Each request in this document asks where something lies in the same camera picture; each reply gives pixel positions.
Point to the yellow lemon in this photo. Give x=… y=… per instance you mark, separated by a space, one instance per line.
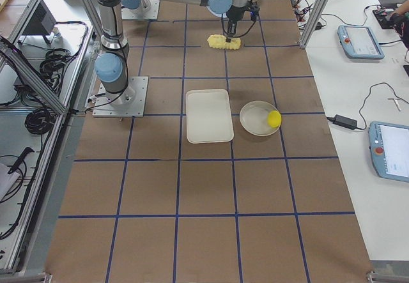
x=274 y=119

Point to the lower teach pendant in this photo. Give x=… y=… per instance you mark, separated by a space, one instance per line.
x=388 y=145

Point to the grey shallow bowl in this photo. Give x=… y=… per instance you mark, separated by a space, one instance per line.
x=253 y=117

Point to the teach pendant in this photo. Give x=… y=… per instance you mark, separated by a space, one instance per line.
x=388 y=145
x=359 y=42

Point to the black power brick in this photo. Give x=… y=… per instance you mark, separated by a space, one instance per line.
x=345 y=122

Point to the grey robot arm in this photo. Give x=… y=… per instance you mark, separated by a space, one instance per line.
x=112 y=67

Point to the cream rectangular tray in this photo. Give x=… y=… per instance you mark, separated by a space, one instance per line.
x=208 y=116

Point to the aluminium frame post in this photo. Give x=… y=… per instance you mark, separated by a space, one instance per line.
x=310 y=27

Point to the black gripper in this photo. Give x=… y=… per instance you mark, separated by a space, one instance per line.
x=235 y=14

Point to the upper teach pendant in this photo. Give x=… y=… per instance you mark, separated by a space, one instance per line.
x=359 y=42

